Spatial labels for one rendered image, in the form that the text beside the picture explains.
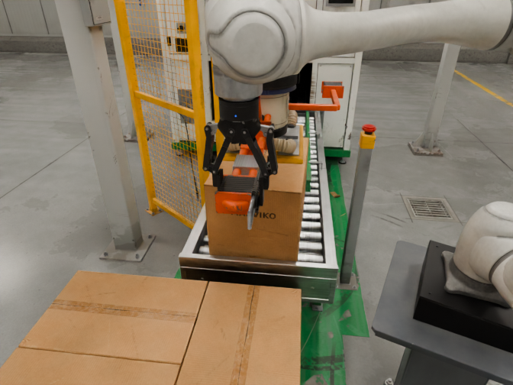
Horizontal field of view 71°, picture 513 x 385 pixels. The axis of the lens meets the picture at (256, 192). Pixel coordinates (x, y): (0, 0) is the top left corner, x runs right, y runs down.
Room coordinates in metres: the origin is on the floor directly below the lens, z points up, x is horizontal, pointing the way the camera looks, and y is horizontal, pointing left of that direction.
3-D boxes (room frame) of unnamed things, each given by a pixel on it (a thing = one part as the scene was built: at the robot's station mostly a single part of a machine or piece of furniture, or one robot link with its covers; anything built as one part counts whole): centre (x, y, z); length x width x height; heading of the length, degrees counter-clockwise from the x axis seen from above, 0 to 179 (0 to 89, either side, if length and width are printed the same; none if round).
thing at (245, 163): (0.80, 0.02, 1.26); 0.07 x 0.07 x 0.04; 84
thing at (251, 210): (0.72, -0.02, 1.26); 0.31 x 0.03 x 0.05; 174
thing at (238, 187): (0.67, 0.04, 1.26); 0.08 x 0.07 x 0.05; 174
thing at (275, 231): (1.56, -0.03, 0.75); 0.60 x 0.40 x 0.40; 170
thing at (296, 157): (1.26, -0.12, 1.16); 0.34 x 0.10 x 0.05; 174
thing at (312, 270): (1.23, 0.00, 0.58); 0.70 x 0.03 x 0.06; 83
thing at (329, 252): (2.35, -0.46, 0.50); 2.31 x 0.05 x 0.19; 173
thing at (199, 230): (2.42, 0.19, 0.50); 2.31 x 0.05 x 0.19; 173
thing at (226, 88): (0.68, 0.03, 1.50); 0.09 x 0.09 x 0.06
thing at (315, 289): (1.22, 0.00, 0.48); 0.70 x 0.03 x 0.15; 83
